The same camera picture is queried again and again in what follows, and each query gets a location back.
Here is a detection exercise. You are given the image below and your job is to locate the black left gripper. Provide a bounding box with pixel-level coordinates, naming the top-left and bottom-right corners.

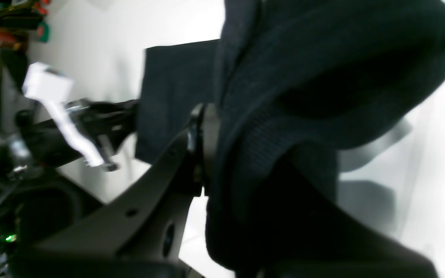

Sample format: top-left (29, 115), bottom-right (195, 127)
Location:
top-left (20, 100), bottom-right (137, 168)

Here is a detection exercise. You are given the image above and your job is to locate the black T-shirt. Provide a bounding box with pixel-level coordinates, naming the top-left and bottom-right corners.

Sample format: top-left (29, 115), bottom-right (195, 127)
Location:
top-left (136, 0), bottom-right (445, 278)

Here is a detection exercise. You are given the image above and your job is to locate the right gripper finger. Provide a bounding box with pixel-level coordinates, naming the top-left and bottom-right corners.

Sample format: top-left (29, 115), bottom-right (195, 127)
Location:
top-left (10, 103), bottom-right (219, 278)

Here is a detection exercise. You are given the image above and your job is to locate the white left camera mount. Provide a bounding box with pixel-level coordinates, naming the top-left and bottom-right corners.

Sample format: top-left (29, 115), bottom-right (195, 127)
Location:
top-left (22, 62), bottom-right (105, 167)

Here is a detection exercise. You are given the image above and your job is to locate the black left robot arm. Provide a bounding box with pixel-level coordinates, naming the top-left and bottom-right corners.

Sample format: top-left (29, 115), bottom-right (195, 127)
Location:
top-left (0, 62), bottom-right (137, 277)

